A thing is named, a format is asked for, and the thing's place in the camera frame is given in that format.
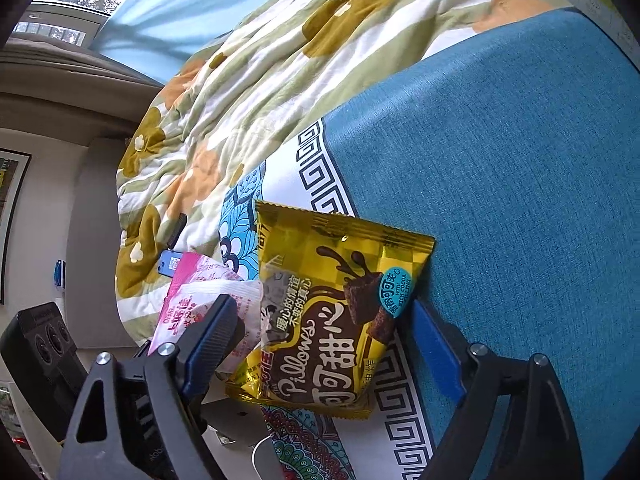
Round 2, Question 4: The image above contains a small black object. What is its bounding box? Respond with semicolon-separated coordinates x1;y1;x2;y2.
169;212;188;251

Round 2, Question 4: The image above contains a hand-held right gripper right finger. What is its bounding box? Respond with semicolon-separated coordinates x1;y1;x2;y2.
407;300;586;480

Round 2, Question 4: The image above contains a light blue sheer curtain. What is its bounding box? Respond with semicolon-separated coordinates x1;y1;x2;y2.
90;0;321;86

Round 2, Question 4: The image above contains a framed wall picture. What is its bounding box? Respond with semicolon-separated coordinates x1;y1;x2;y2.
0;149;32;306

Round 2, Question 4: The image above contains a beige curtain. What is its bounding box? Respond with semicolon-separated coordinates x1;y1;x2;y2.
0;40;166;131

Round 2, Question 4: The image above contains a floral blanket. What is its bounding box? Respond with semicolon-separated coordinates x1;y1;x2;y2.
115;0;571;346

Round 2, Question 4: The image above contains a pink and white snack bag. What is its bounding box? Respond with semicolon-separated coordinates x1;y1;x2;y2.
149;251;265;376

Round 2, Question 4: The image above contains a black box device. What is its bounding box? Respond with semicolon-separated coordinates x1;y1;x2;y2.
0;302;88;441

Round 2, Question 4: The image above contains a yellow chocolate snack bag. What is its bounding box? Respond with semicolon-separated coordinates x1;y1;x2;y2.
225;199;436;421

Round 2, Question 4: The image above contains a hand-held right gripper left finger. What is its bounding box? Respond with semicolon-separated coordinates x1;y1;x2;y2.
57;294;246;480

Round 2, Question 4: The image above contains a small blue device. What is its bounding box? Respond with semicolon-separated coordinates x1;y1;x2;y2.
159;250;183;278

